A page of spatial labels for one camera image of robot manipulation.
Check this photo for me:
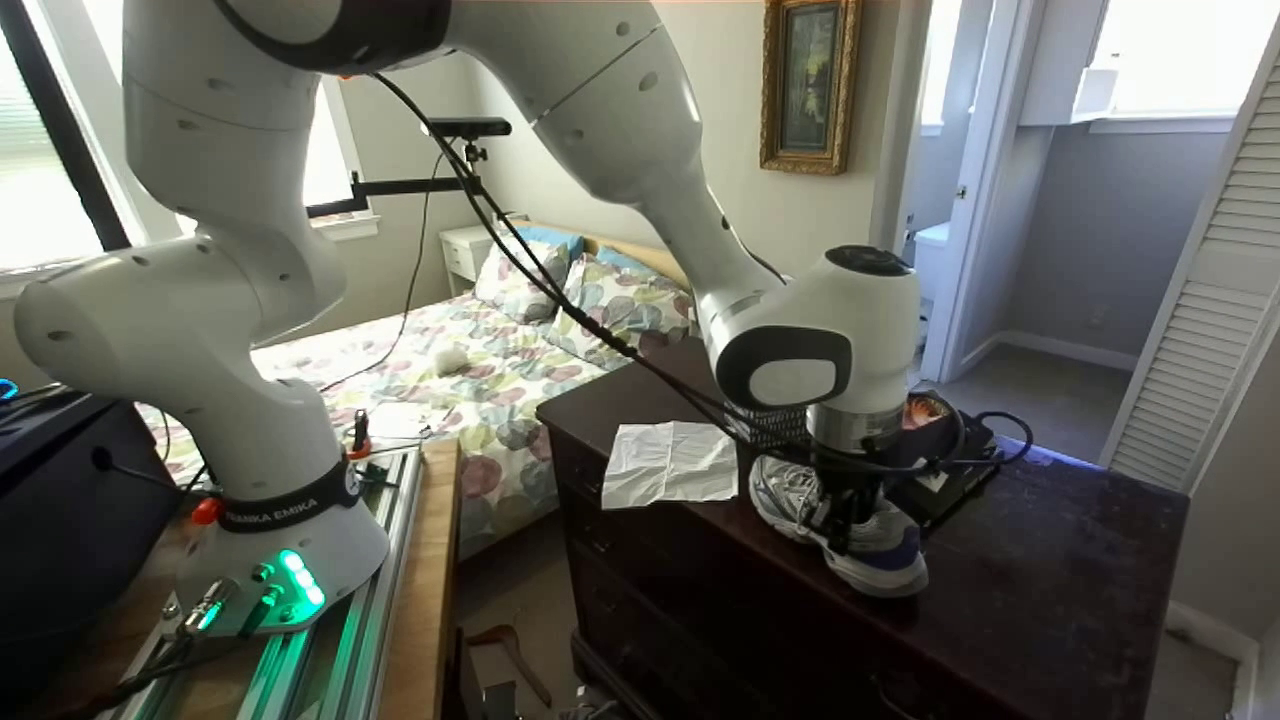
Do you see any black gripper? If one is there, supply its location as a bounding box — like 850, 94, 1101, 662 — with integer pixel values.
814, 447, 926, 525

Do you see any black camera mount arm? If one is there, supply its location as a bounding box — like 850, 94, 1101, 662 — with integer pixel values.
308, 115, 514, 222

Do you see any white louvered door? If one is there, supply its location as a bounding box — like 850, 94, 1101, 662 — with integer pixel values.
1106, 26, 1280, 492

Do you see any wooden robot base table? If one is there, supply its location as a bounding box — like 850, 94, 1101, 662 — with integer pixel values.
22, 441, 462, 720

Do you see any dark wooden dresser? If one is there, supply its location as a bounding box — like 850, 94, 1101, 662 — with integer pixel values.
541, 354, 1189, 720

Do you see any gold framed picture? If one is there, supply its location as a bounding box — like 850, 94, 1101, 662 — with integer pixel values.
760, 0, 859, 178

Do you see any floral bed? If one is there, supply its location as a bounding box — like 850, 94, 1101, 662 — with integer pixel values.
135, 217, 714, 555

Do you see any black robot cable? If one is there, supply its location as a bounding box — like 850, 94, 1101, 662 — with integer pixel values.
365, 69, 1038, 473

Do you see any black case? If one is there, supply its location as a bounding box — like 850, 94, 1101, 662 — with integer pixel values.
0, 393, 181, 676

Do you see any white paper napkin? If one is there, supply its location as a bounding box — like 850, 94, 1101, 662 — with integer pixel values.
601, 421, 737, 513

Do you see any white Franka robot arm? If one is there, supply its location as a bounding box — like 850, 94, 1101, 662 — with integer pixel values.
15, 0, 920, 636

